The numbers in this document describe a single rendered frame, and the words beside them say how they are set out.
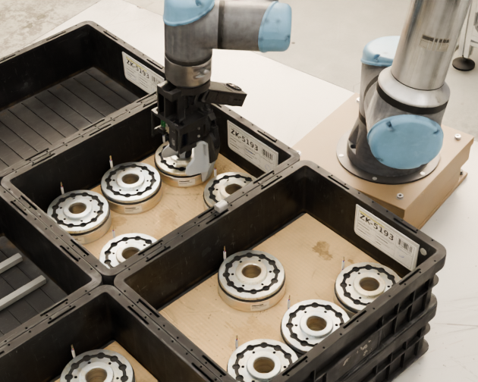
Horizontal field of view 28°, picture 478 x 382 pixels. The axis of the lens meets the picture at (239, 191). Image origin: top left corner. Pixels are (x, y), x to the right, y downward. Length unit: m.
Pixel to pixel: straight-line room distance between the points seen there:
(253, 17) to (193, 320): 0.46
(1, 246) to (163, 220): 0.27
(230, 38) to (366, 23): 2.27
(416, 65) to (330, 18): 2.25
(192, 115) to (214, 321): 0.34
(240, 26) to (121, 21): 0.96
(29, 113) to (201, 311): 0.62
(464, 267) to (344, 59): 1.85
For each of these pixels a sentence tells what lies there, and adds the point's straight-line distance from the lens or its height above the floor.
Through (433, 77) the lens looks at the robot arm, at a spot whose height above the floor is 1.08.
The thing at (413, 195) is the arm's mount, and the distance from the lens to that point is 1.69.
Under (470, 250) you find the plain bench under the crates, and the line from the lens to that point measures 1.76.
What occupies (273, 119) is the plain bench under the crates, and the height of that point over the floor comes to 0.70.
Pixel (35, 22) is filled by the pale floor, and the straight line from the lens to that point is 3.79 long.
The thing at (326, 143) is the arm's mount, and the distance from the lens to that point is 1.80.
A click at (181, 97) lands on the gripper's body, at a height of 1.04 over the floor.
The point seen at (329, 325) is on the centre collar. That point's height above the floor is 0.87.
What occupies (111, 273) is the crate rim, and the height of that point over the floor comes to 0.93.
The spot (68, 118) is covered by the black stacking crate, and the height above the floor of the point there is 0.83.
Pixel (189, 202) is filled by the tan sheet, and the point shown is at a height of 0.83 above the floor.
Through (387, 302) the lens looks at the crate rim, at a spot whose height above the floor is 0.93.
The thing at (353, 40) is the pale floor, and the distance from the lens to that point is 3.58.
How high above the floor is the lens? 1.92
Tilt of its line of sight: 41 degrees down
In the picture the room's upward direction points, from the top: 1 degrees counter-clockwise
